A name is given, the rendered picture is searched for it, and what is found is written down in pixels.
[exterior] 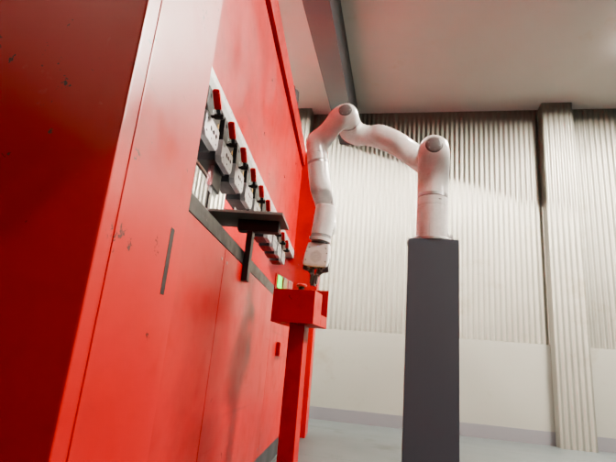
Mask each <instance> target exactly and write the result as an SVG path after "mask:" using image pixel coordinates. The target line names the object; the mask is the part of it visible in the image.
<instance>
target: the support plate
mask: <svg viewBox="0 0 616 462"><path fill-rule="evenodd" d="M206 209H207V210H208V211H209V212H210V214H211V215H212V216H213V217H214V218H215V219H216V221H217V222H218V223H219V224H220V225H221V226H232V227H237V226H238V219H249V220H265V221H280V230H289V227H288V224H287V222H286V219H285V217H284V214H283V213H279V212H262V211H247V210H230V209H214V208H206Z"/></svg>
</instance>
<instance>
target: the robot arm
mask: <svg viewBox="0 0 616 462"><path fill-rule="evenodd" d="M339 133H340V136H341V138H342V139H343V140H344V141H345V142H347V143H349V144H352V145H355V146H370V147H373V148H376V149H380V150H383V151H385V152H387V153H390V154H391V155H392V156H394V157H396V158H397V159H399V160H401V161H402V162H404V163H405V164H406V165H408V166H409V167H410V168H412V169H413V170H415V171H416V172H417V213H416V236H415V237H413V238H429V239H453V234H452V235H449V233H448V184H449V166H450V148H449V145H448V143H447V141H446V140H445V139H444V138H443V137H441V136H438V135H431V136H428V137H426V138H424V139H423V140H422V142H421V144H420V145H419V144H418V143H416V142H415V141H413V140H412V139H411V138H409V137H408V136H406V135H405V134H403V133H402V132H400V131H398V130H396V129H394V128H391V127H389V126H384V125H374V126H368V125H364V124H363V123H361V122H360V119H359V115H358V110H357V109H356V107H355V106H353V105H352V104H340V105H339V106H337V107H336V108H334V109H333V110H332V111H331V112H330V114H329V115H328V117H327V118H326V120H325V121H324V122H323V123H322V124H321V125H320V126H319V127H318V128H316V129H315V130H314V131H313V132H312V133H311V134H310V135H309V136H308V138H307V139H306V155H307V165H308V175H309V183H310V190H311V194H312V197H313V201H314V204H315V213H314V218H313V228H312V233H311V235H310V236H309V239H311V240H312V241H311V242H309V243H308V246H307V249H306V251H305V254H304V258H303V267H302V268H303V269H304V270H307V271H308V272H309V273H310V275H311V277H310V285H311V286H314V287H316V284H317V283H318V278H319V277H320V275H322V274H323V273H327V272H329V266H330V258H331V246H330V244H331V238H332V235H333V234H334V233H335V232H336V208H335V202H334V197H333V194H332V190H331V184H330V173H329V163H328V155H327V150H328V148H329V147H330V146H331V145H332V143H333V142H334V141H335V139H336V137H337V136H338V134H339ZM314 269H317V270H316V272H315V275H314Z"/></svg>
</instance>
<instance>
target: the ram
mask: <svg viewBox="0 0 616 462"><path fill-rule="evenodd" d="M212 67H213V69H214V73H215V75H216V77H217V79H218V81H219V83H220V85H221V87H222V90H223V92H224V94H225V98H226V100H227V102H228V103H229V106H230V108H231V110H232V112H233V115H234V117H235V119H236V121H237V124H238V126H239V128H240V130H241V133H242V135H243V137H244V139H245V141H246V143H247V146H248V149H249V151H250V153H251V155H252V158H253V160H254V161H255V163H256V166H257V168H258V171H259V174H260V176H261V178H262V180H263V182H264V184H265V186H266V188H267V191H268V193H269V196H270V199H271V201H272V202H273V204H274V207H275V209H276V211H277V212H279V213H283V214H284V217H285V219H286V222H287V224H288V227H289V230H285V231H286V234H287V236H288V238H289V240H290V242H291V245H292V247H293V250H294V245H295V236H296V226H297V216H298V207H299V198H300V188H301V178H302V164H301V160H300V155H299V151H298V147H297V143H296V138H295V135H294V130H293V126H292V118H291V114H290V109H289V106H288V101H287V97H286V93H285V89H284V84H283V80H282V76H281V68H280V65H279V60H278V56H277V51H276V48H275V43H274V39H273V35H272V30H271V26H270V19H269V14H268V10H267V6H266V2H265V0H223V3H222V9H221V15H220V20H219V27H218V32H217V38H216V43H215V49H214V59H213V65H212Z"/></svg>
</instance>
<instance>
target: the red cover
mask: <svg viewBox="0 0 616 462"><path fill-rule="evenodd" d="M265 2H266V6H267V10H268V14H269V22H270V26H271V30H272V35H273V39H274V43H275V48H276V51H277V56H278V60H279V65H280V72H281V76H282V80H283V84H284V89H285V93H286V97H287V101H288V106H289V109H290V114H291V121H292V126H293V130H294V135H295V138H296V143H297V147H298V151H299V155H300V160H301V164H302V166H304V164H305V155H306V149H305V145H304V139H303V130H302V125H301V120H300V115H299V110H298V105H297V100H296V95H295V90H294V85H293V80H292V71H291V65H290V61H289V56H288V51H287V46H286V41H285V36H284V31H283V25H282V21H281V11H280V7H279V2H278V0H265Z"/></svg>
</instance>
